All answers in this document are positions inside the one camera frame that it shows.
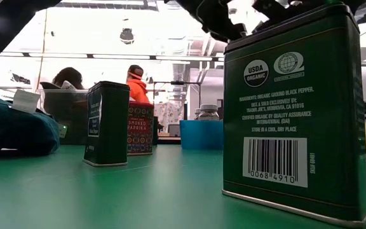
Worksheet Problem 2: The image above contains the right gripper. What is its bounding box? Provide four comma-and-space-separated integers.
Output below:
176, 0, 248, 43

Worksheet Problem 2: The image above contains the pink cylinder block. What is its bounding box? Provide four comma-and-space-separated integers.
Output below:
126, 101, 155, 156

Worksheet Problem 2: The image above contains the dark round ceiling fixture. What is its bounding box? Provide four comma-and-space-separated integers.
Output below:
119, 27, 135, 45

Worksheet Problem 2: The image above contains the long ceiling light strip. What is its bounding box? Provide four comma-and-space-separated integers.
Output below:
0, 52, 225, 62

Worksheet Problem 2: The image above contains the person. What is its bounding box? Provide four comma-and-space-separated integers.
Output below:
51, 66, 85, 91
126, 64, 151, 104

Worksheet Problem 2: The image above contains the white patterned cloth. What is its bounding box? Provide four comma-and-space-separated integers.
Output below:
154, 101, 184, 133

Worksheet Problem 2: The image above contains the blue plastic bin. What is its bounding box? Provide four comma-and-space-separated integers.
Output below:
179, 120, 224, 151

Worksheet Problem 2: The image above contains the clear plastic storage bin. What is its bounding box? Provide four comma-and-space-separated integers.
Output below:
39, 81, 90, 146

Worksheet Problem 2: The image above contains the green table mat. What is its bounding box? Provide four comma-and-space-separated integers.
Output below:
0, 144, 366, 229

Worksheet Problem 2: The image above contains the dark green garment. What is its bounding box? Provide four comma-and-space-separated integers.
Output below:
0, 90, 61, 158

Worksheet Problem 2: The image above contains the black metal frame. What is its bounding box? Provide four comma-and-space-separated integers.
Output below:
153, 81, 202, 121

